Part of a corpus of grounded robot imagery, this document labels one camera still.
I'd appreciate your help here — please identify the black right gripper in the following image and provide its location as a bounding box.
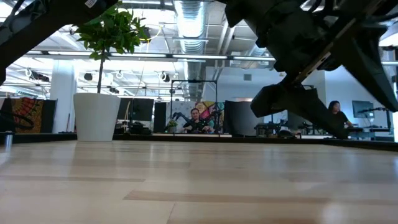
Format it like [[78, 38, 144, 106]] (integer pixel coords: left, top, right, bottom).
[[217, 0, 398, 140]]

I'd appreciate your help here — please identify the person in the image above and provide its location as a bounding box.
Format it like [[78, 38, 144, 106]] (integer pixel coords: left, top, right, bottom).
[[328, 100, 354, 129], [182, 108, 215, 134]]

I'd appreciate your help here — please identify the dark computer monitor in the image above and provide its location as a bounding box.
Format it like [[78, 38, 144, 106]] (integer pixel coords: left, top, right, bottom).
[[352, 100, 375, 119]]

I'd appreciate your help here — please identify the grey round partition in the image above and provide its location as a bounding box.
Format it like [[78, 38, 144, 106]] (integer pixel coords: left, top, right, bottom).
[[224, 98, 264, 137]]

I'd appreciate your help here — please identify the colourful mural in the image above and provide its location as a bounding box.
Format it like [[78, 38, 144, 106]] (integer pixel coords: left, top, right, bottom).
[[195, 100, 225, 133]]

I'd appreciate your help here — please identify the black upright panel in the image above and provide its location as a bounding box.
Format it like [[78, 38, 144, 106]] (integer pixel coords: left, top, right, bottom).
[[154, 101, 167, 134]]

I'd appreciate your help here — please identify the black screen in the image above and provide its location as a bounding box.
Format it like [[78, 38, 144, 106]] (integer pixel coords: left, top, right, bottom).
[[116, 97, 155, 122]]

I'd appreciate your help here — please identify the green leafy plant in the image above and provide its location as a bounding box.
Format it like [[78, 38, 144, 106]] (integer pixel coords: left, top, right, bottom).
[[73, 4, 150, 94]]

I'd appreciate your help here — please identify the white plant pot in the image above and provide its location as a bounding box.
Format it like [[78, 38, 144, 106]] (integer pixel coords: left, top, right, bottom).
[[73, 92, 121, 142]]

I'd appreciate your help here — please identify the orange patterned cloth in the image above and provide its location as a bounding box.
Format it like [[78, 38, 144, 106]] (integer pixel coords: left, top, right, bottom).
[[11, 97, 44, 134]]

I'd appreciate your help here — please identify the small metal cylinder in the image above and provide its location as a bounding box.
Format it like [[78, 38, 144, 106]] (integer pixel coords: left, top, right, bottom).
[[4, 130, 14, 151]]

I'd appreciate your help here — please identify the black metal stand frame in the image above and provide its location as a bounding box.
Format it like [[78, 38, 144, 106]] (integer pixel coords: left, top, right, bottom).
[[170, 80, 218, 135]]

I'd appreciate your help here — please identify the black aluminium table frame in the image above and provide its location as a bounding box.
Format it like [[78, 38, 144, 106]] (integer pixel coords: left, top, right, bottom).
[[0, 132, 398, 152]]

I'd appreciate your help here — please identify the silver ventilation duct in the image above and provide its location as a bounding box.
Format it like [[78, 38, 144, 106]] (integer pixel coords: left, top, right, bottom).
[[172, 0, 208, 102]]

